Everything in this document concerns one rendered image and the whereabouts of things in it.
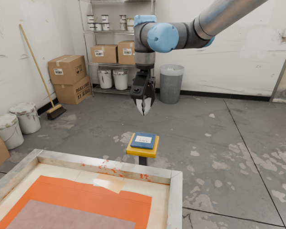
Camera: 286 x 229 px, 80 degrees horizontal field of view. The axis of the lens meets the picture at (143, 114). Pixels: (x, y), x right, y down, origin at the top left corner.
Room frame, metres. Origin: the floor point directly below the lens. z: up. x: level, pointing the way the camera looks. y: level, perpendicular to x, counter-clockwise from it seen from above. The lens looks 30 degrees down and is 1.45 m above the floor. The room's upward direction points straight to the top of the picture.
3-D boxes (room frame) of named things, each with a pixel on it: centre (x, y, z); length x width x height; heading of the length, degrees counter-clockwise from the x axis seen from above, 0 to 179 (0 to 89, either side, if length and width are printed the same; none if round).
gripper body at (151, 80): (0.65, -0.01, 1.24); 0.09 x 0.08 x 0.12; 168
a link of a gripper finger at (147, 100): (0.64, -0.02, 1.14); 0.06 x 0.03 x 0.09; 168
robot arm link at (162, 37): (0.55, -0.06, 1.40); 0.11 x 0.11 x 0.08; 22
